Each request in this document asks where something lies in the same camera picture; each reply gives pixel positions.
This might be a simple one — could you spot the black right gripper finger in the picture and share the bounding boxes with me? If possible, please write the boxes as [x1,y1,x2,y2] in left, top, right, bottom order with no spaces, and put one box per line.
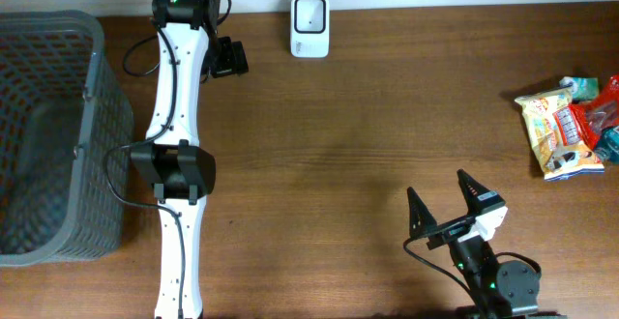
[457,169,484,208]
[406,187,437,240]

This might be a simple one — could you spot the yellow snack bag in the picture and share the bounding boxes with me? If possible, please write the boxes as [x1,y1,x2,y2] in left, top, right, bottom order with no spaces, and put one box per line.
[515,88,604,182]

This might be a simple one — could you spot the red snack bag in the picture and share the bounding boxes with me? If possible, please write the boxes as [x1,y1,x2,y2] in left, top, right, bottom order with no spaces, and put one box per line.
[569,74,618,149]

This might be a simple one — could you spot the teal mouthwash bottle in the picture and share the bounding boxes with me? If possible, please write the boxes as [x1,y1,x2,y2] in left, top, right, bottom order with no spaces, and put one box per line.
[594,126,619,164]

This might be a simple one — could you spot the green tissue pack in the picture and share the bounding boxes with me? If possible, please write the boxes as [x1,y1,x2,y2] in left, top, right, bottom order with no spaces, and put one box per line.
[559,76,600,102]

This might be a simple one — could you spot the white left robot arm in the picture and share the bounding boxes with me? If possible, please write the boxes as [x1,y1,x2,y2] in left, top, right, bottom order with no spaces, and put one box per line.
[130,0,249,318]

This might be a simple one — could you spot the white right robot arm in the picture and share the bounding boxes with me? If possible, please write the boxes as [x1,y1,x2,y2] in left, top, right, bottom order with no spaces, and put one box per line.
[402,169,563,319]

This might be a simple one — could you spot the white barcode scanner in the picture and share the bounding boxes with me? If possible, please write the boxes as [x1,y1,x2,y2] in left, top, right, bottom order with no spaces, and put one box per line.
[290,0,330,58]

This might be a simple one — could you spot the grey plastic lattice basket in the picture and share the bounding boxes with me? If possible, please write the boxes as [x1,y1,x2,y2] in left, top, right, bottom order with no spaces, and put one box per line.
[1,11,134,268]

